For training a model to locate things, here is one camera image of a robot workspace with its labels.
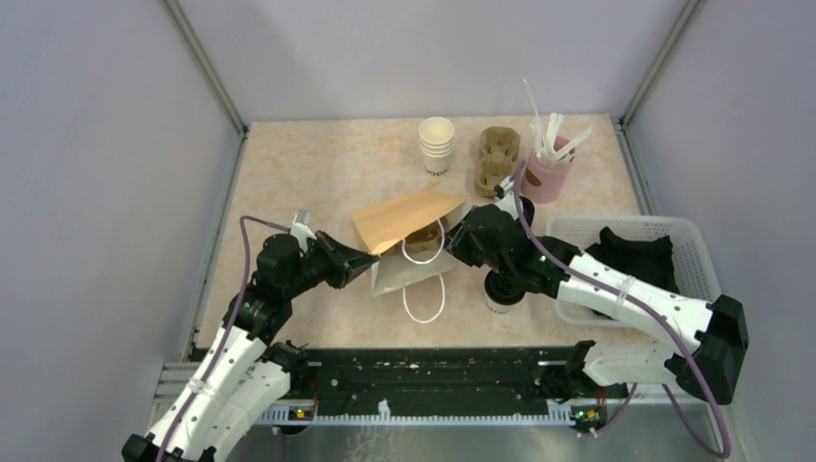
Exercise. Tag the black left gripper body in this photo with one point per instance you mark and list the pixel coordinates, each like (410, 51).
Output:
(317, 265)

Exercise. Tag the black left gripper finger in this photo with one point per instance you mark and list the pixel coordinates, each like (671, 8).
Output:
(348, 268)
(344, 254)

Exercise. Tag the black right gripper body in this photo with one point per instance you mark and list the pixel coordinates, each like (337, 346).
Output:
(464, 248)

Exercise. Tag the black plastic cup lid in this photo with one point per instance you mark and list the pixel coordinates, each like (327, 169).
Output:
(501, 290)

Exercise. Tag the brown paper bag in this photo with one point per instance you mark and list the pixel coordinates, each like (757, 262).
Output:
(381, 229)

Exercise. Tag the white paper cup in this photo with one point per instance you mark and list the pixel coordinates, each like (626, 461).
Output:
(499, 308)

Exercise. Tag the brown cardboard cup carrier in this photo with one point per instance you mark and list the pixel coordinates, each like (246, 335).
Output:
(497, 156)
(424, 240)

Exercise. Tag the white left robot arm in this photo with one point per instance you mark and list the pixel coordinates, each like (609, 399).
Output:
(247, 370)

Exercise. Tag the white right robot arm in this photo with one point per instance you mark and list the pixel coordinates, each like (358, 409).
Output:
(699, 344)

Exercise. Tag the stack of black lids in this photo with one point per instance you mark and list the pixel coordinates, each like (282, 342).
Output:
(528, 210)

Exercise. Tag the pink straw holder cup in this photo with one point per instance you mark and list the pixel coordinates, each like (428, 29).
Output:
(542, 182)

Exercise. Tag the stack of white paper cups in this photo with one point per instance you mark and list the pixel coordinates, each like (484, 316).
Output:
(436, 144)

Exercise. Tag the black cloth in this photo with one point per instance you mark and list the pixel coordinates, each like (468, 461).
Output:
(649, 261)

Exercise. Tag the white plastic basket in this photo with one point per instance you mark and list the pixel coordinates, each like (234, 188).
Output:
(694, 272)

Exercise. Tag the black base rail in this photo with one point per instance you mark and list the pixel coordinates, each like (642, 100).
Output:
(437, 386)

